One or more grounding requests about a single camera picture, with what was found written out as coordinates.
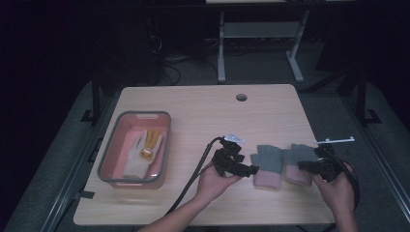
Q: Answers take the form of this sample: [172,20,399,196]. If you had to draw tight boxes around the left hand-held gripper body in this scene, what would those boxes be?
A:
[211,131,253,179]

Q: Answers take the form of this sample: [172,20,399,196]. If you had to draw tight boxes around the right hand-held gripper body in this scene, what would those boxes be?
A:
[314,136,356,184]

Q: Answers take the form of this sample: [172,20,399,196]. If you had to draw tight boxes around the grey and pink glove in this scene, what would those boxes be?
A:
[283,143,320,188]
[249,144,285,189]

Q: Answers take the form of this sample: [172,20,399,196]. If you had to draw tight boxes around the beige bear glove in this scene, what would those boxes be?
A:
[122,129,164,181]

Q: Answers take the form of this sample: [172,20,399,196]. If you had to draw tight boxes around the pink bin with grey rim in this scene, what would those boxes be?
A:
[97,110,172,190]

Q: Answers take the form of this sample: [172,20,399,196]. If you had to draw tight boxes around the person's right hand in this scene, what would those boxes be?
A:
[310,162,357,215]

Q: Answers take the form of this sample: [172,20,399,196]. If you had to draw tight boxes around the person's left hand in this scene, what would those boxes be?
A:
[194,159,244,207]

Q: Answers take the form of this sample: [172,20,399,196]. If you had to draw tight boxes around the black metal stand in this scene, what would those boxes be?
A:
[80,75,103,124]
[355,66,384,128]

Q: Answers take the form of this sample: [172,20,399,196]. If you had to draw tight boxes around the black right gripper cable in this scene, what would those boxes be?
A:
[333,157,362,212]

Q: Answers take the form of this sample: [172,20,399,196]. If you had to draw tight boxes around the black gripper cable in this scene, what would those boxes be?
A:
[164,136,225,217]
[333,157,362,212]

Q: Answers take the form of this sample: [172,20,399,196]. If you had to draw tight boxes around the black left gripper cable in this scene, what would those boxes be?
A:
[164,136,225,217]

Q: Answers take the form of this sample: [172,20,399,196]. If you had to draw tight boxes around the silver floor rail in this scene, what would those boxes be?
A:
[341,95,410,223]
[40,93,122,232]

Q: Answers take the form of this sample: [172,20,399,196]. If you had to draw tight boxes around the black floor cables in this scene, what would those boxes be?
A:
[146,33,220,87]

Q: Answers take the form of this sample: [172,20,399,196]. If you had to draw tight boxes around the white metal table frame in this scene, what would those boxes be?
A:
[217,9,311,84]

